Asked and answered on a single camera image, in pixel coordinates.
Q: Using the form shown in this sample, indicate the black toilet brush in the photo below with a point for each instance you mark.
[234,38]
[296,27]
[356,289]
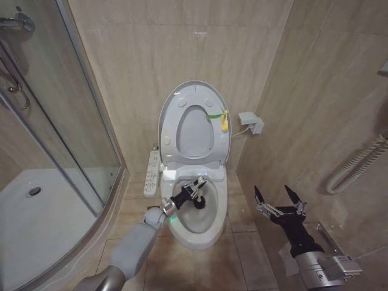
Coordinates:
[200,204]

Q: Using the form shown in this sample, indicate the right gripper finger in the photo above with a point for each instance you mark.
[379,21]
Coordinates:
[260,201]
[293,197]

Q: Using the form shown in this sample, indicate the grey wall socket box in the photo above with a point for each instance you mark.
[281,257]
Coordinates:
[250,121]

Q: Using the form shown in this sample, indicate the glass shower enclosure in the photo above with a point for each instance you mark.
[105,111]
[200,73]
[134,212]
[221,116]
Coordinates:
[60,91]

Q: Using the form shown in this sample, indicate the round metal shower drain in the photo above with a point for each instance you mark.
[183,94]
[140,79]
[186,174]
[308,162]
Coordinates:
[34,191]

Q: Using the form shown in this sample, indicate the grey wall shelf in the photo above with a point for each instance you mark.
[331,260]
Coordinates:
[383,68]

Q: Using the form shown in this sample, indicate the white paper sheet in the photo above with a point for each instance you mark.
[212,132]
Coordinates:
[286,262]

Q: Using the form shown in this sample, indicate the white toilet control panel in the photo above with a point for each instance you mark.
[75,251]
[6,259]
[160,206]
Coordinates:
[151,175]

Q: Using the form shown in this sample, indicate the white shower tray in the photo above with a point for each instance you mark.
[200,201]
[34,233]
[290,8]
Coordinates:
[45,218]

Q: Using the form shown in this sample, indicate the chrome shower faucet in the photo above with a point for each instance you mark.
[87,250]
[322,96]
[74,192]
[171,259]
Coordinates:
[18,22]

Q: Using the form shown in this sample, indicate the clear plastic brush holder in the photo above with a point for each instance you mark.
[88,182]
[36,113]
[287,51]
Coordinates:
[329,239]

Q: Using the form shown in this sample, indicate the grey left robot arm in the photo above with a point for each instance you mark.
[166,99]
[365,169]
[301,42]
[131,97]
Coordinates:
[133,242]

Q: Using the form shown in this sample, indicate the white toilet bowl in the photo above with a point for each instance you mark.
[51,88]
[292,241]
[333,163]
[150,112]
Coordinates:
[197,218]

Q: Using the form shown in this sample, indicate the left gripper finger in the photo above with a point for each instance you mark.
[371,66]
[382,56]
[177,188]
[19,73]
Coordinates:
[194,183]
[199,191]

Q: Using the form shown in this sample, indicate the white toilet lid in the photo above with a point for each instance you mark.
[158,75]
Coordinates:
[169,130]

